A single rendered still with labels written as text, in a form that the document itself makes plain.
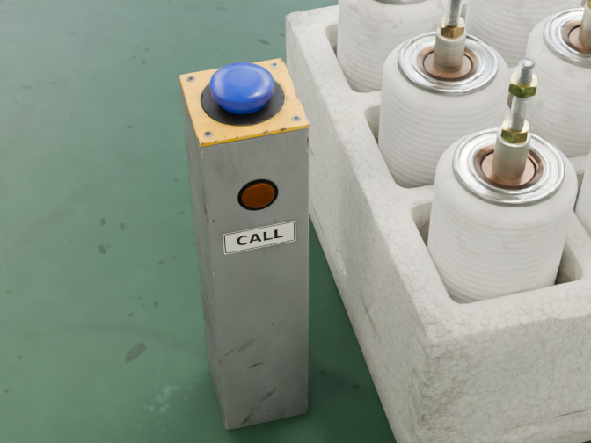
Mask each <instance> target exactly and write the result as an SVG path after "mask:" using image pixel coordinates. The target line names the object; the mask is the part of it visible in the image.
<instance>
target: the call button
mask: <svg viewBox="0 0 591 443"><path fill-rule="evenodd" d="M210 93H211V96H212V98H213V100H214V101H215V102H216V103H217V104H218V105H219V106H220V107H221V108H222V109H224V110H225V111H227V112H230V113H236V114H247V113H254V112H256V111H258V110H259V109H261V108H262V107H263V106H264V105H265V104H266V102H267V101H268V100H269V99H270V98H271V97H272V96H273V93H274V79H273V76H272V74H271V73H270V72H269V71H268V70H267V69H265V68H264V67H262V66H260V65H258V64H255V63H250V62H235V63H231V64H228V65H226V66H223V67H221V68H219V69H218V70H217V71H216V72H215V73H214V74H213V75H212V76H211V78H210Z"/></svg>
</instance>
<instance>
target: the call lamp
mask: <svg viewBox="0 0 591 443"><path fill-rule="evenodd" d="M274 195H275V191H274V188H273V187H272V186H271V185H269V184H265V183H259V184H255V185H251V186H250V187H248V188H247V189H246V190H245V191H244V192H243V194H242V199H241V200H242V202H243V204H244V205H245V206H246V207H249V208H260V207H264V206H266V205H268V204H269V203H270V202H271V201H272V200H273V199H274Z"/></svg>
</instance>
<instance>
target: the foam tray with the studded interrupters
mask: <svg viewBox="0 0 591 443"><path fill-rule="evenodd" d="M338 15H339V6H338V5H336V6H331V7H324V8H319V9H314V10H308V11H298V12H292V13H290V14H288V15H287V16H286V49H287V71H288V73H289V76H290V78H291V81H292V83H293V85H294V87H295V91H296V93H297V95H298V97H299V99H300V102H301V104H302V106H303V110H304V112H305V114H306V116H307V119H308V121H309V123H310V127H309V215H310V218H311V220H312V223H313V226H314V228H315V230H316V233H317V237H318V239H319V242H320V244H321V246H322V249H323V251H324V254H325V257H326V260H327V262H328V265H329V267H330V269H331V272H332V276H333V278H334V280H335V283H336V286H337V288H338V290H339V294H340V297H341V299H342V301H343V304H344V306H345V309H346V311H347V315H348V317H349V320H350V322H351V324H352V327H353V329H354V334H355V336H356V338H357V340H358V343H359V346H360V348H361V351H362V354H363V357H364V359H365V361H366V363H367V366H368V370H369V372H370V375H371V377H372V380H373V382H374V384H375V387H376V391H377V393H378V395H379V398H380V400H381V403H382V406H383V409H384V411H385V414H386V417H387V418H388V421H389V423H390V428H391V430H392V432H393V434H394V437H395V440H396V442H397V443H582V442H586V441H590V440H591V239H590V237H589V235H588V234H587V232H586V230H585V229H584V228H583V226H582V225H581V223H580V221H579V219H578V217H577V216H576V214H575V209H576V206H577V202H578V198H579V195H580V189H581V185H582V181H583V178H584V174H585V170H586V167H587V160H588V157H589V155H586V156H577V157H573V158H568V161H569V162H570V164H571V165H572V167H573V169H574V171H575V174H576V176H577V180H578V191H577V195H576V199H575V202H574V206H573V212H572V216H571V220H570V223H569V227H568V230H567V234H566V238H565V244H564V249H563V252H562V256H561V259H560V263H559V267H558V273H557V277H556V280H555V284H554V286H551V287H543V288H539V289H535V290H530V291H527V292H522V293H518V294H511V295H506V296H501V297H498V298H493V299H489V300H484V301H477V302H473V303H469V304H460V303H457V302H455V301H453V300H451V299H450V297H449V294H448V292H447V290H446V288H445V286H444V285H443V283H442V281H441V277H440V275H439V273H438V272H437V270H436V268H435V266H434V262H433V260H432V259H431V257H430V255H429V253H428V251H427V242H428V233H429V226H430V218H431V210H432V204H433V196H434V185H426V186H422V187H416V188H411V189H407V188H402V187H400V186H398V185H397V184H396V182H395V180H394V178H393V177H392V175H391V173H390V170H389V168H388V165H387V163H386V162H385V160H384V158H383V155H382V153H381V150H380V149H379V147H378V138H379V126H380V125H379V123H380V110H381V97H382V96H381V95H382V91H372V92H367V93H359V92H355V91H353V90H352V89H351V88H350V85H349V83H348V81H347V79H346V77H345V75H344V73H343V71H342V68H341V67H340V65H339V62H338V60H337V53H338V50H337V49H338V20H339V17H338Z"/></svg>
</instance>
